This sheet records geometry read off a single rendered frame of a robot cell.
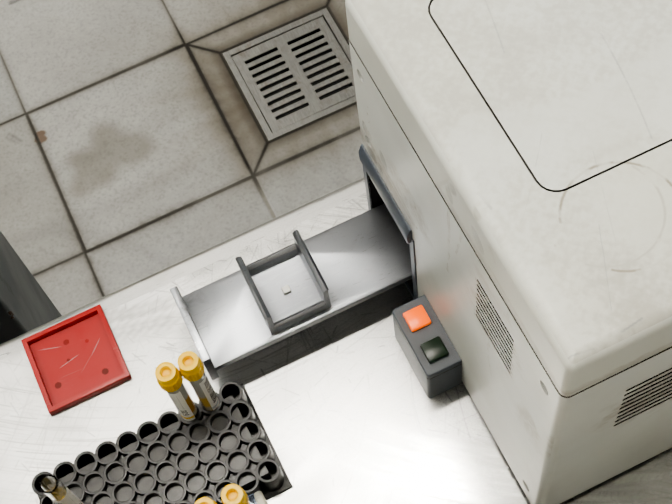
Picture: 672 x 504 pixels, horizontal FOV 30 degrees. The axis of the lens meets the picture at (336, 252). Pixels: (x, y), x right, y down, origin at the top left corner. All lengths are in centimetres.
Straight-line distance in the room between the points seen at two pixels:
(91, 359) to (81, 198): 112
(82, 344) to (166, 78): 123
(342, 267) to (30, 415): 27
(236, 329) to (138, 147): 121
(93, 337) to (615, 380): 46
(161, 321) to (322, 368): 14
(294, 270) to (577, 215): 33
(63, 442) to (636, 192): 50
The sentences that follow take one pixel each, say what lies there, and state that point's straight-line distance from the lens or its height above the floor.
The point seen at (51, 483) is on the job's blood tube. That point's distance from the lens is 89.
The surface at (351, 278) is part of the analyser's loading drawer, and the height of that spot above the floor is 91.
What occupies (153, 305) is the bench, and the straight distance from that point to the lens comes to 102.
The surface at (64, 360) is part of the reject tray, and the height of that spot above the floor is 88.
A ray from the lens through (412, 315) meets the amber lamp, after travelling 93.
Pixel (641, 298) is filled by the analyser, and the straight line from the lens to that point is 67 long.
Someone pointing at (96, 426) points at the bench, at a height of 88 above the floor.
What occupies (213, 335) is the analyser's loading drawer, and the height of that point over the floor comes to 91.
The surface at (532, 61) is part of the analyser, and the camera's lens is 74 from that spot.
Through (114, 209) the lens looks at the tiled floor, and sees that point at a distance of 209.
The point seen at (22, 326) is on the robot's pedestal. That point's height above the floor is 56.
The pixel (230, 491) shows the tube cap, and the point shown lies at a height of 99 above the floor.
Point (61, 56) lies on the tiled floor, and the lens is 228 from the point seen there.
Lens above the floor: 178
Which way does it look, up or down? 64 degrees down
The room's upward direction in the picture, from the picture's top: 11 degrees counter-clockwise
